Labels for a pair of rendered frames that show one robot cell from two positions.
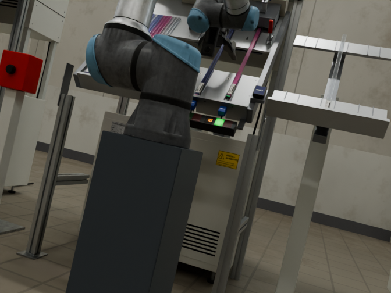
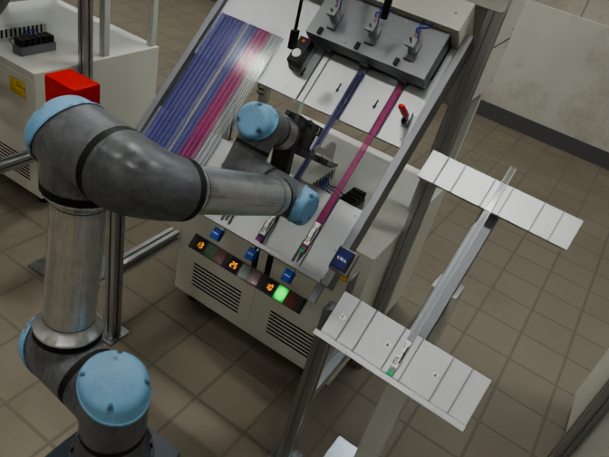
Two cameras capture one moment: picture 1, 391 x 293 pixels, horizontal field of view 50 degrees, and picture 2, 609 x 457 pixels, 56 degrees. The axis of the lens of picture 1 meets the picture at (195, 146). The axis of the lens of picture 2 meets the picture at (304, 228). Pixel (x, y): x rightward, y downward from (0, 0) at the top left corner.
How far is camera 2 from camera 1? 1.11 m
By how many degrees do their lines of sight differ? 35
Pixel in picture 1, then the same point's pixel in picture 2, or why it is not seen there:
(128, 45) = (54, 371)
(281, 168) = (560, 73)
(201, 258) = (302, 360)
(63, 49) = not seen: outside the picture
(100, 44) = (29, 352)
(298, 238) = (379, 430)
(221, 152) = not seen: hidden behind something
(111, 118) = not seen: hidden behind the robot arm
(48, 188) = (112, 280)
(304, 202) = (391, 398)
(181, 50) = (102, 416)
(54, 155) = (112, 248)
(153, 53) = (75, 402)
